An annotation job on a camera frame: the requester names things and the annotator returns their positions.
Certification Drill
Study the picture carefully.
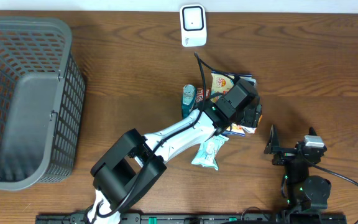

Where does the yellow snack bag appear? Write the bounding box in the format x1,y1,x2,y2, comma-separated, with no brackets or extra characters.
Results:
211,72,257,136

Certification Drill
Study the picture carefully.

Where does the red chocolate bar wrapper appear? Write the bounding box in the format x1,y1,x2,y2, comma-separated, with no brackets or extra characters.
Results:
195,88,211,103

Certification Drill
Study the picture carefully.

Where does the light teal snack packet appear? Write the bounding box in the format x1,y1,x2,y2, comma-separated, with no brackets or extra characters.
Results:
191,135,229,170

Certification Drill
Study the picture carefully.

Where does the teal mouthwash bottle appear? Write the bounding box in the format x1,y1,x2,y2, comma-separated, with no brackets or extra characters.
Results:
181,84,196,119

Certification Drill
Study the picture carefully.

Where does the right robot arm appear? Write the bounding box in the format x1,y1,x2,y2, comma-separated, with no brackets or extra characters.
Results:
264,126,331,213

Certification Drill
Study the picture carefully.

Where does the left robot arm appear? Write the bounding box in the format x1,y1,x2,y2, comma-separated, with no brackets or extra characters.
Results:
85,78,261,223

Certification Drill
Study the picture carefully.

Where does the white barcode scanner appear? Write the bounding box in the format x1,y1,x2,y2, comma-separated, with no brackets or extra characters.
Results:
180,4,208,47

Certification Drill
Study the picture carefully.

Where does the gray plastic basket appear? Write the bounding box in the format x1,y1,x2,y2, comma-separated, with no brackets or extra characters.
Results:
0,16,86,191

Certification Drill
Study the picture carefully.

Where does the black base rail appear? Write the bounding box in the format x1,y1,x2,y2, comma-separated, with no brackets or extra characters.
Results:
35,212,347,224

